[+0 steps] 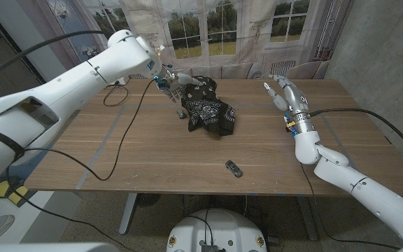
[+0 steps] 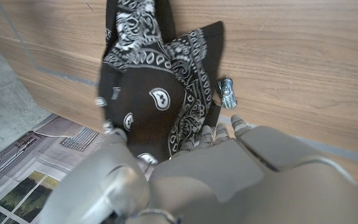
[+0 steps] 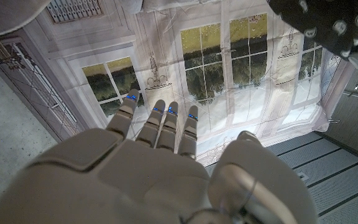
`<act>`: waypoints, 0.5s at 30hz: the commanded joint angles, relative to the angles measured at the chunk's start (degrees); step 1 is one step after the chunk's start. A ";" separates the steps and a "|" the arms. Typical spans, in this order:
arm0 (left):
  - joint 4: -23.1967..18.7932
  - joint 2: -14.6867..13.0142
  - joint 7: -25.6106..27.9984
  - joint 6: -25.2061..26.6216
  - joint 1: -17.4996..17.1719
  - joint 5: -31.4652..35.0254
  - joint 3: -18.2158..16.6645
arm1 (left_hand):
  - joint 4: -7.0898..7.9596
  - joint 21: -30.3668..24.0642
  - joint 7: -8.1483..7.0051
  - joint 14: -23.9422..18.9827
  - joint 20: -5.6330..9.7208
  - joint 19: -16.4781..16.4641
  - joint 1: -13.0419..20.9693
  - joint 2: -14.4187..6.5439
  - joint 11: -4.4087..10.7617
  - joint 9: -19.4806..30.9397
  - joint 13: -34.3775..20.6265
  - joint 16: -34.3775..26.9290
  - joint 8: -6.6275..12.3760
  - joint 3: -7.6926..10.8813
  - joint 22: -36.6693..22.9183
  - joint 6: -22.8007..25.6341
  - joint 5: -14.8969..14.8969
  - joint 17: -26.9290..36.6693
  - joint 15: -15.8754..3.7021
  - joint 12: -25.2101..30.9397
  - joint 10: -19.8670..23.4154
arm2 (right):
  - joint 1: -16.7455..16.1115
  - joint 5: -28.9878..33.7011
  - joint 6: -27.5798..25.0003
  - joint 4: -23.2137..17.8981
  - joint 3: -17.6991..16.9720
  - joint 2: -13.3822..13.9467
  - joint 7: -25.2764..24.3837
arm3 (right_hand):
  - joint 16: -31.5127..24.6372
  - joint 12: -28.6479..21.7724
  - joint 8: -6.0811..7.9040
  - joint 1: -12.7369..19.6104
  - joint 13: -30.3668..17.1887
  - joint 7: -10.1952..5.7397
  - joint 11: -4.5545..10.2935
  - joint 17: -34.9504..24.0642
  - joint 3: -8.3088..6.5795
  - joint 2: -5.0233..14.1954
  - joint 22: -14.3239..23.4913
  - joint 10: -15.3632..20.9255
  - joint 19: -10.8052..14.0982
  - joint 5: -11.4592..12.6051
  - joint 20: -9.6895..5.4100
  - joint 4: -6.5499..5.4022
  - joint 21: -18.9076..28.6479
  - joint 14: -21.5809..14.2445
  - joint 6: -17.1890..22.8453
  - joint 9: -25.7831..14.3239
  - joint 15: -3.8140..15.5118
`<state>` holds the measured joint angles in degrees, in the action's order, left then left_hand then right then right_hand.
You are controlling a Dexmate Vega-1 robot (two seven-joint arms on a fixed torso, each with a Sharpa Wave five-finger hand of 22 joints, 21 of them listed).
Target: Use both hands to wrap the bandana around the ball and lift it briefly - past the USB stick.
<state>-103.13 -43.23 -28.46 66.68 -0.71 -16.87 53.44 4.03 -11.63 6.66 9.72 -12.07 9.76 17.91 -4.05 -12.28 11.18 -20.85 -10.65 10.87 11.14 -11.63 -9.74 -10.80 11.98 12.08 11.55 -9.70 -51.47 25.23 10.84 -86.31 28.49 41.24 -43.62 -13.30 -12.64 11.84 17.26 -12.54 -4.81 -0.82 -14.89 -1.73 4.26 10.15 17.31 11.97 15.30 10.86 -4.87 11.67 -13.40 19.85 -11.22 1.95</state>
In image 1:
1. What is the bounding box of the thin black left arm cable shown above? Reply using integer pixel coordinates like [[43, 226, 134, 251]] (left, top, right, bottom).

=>
[[7, 79, 157, 252]]

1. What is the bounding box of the yellow black floor object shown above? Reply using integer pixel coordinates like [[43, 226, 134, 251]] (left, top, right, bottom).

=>
[[0, 179, 29, 207]]

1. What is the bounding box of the printed window backdrop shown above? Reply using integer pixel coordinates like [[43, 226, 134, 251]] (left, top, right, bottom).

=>
[[45, 0, 355, 81]]

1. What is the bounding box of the black round floor object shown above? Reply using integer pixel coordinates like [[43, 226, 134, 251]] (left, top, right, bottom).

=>
[[134, 193, 162, 207]]

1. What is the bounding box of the grey table leg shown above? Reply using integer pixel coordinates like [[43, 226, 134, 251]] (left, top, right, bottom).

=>
[[297, 196, 318, 242]]

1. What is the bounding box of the black paisley bandana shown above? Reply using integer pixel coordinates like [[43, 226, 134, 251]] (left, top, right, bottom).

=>
[[180, 76, 236, 137]]

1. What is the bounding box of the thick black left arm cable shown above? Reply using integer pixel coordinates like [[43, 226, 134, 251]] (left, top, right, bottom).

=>
[[0, 29, 106, 88]]

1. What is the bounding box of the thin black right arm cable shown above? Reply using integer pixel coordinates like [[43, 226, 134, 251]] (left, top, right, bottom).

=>
[[298, 163, 403, 251]]

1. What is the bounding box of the small black remote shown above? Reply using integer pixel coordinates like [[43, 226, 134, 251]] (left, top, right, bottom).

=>
[[225, 160, 243, 179]]

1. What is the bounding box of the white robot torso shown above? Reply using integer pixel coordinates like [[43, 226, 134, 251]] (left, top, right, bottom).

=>
[[166, 208, 268, 252]]

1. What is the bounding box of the white table leg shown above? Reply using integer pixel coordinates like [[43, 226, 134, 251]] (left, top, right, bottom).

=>
[[118, 192, 138, 235]]

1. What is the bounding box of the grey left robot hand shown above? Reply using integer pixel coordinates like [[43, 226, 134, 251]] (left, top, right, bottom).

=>
[[155, 71, 206, 104]]

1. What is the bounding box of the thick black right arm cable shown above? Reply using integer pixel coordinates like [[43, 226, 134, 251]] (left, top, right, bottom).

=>
[[309, 107, 403, 165]]

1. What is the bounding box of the black torso cable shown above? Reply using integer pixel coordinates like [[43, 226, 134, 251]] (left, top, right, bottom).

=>
[[187, 208, 215, 246]]

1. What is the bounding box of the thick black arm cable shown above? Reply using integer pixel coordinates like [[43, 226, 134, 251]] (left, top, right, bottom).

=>
[[0, 29, 106, 88], [309, 107, 403, 165]]

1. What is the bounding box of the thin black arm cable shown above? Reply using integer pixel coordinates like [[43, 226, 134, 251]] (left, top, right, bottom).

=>
[[298, 163, 403, 251], [7, 79, 157, 252]]

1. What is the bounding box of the black power box cable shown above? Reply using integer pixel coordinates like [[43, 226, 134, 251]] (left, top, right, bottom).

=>
[[102, 85, 129, 108]]

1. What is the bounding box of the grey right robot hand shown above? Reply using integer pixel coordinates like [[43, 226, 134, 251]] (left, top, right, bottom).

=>
[[262, 74, 320, 137]]

